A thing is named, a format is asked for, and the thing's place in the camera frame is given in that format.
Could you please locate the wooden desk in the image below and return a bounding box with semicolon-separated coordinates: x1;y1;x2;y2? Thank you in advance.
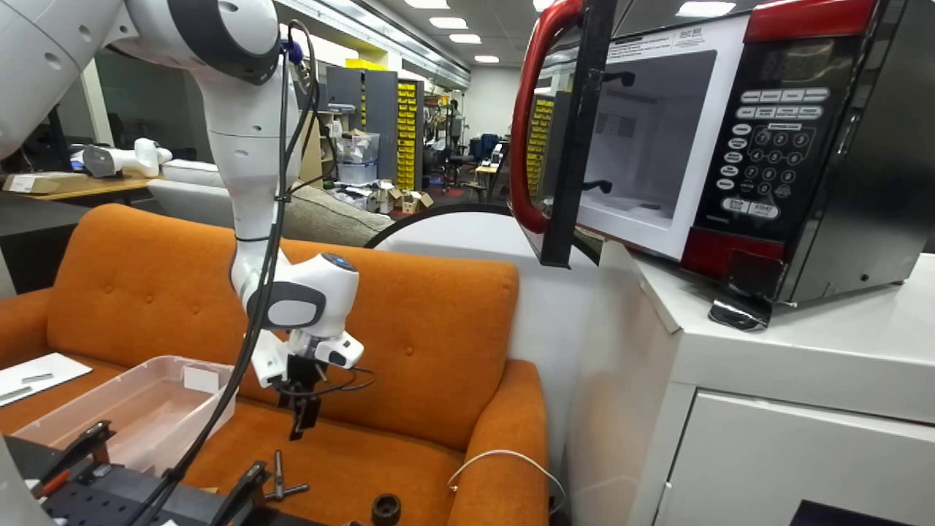
0;169;155;206

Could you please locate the red and black microwave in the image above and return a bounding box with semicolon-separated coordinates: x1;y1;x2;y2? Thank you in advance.
506;0;935;311

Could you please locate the white robot part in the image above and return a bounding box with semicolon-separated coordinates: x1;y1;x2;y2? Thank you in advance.
82;136;176;183

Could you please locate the orange fabric sofa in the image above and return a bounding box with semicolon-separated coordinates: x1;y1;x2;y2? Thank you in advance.
0;203;553;526

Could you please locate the black flat microwave foot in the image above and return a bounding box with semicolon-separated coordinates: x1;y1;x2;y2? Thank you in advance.
707;289;773;333

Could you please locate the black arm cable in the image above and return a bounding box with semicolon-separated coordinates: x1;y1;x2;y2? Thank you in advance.
125;19;328;526

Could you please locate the white paper sheet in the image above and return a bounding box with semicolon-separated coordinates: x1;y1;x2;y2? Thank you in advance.
0;352;97;409

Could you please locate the black arched cable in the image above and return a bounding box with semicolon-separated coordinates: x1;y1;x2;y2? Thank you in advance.
363;200;513;253

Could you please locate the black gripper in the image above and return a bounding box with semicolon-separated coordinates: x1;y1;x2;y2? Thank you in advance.
275;355;329;441

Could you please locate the black round knob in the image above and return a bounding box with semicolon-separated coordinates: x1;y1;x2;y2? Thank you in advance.
369;492;407;526

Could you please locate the metal T-handle tool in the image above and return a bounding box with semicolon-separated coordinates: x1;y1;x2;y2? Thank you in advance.
259;448;313;505

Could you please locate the black camera mount rig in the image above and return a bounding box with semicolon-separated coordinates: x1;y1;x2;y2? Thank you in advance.
0;419;323;526

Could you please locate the transparent plastic container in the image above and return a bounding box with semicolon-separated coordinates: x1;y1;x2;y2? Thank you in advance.
9;355;243;479

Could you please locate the white cabinet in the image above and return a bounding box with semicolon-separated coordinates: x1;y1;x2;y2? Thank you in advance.
567;237;935;526

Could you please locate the thin white cable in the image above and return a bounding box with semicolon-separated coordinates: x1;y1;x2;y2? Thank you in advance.
443;448;570;516

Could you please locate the black vertical pole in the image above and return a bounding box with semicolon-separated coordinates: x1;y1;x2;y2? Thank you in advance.
537;0;621;273

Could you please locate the yellow and black pillar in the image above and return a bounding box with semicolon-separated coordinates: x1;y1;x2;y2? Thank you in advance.
390;76;423;193

